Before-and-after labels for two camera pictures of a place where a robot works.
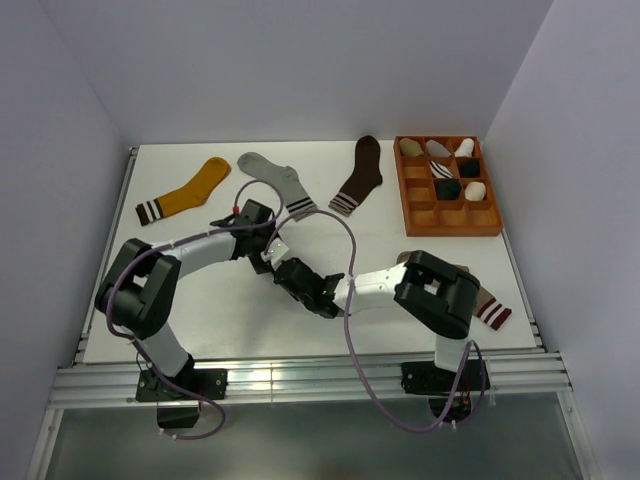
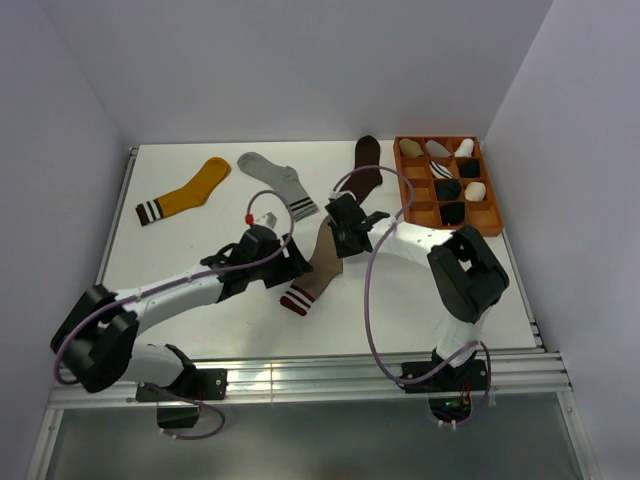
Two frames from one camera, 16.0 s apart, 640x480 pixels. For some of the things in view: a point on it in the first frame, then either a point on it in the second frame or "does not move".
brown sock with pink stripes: (365, 178) does not move
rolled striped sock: (439, 171) does not move
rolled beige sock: (410, 148) does not move
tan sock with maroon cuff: (487, 307) → (325, 266)
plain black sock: (448, 190) does not move
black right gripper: (297, 259) → (341, 251)
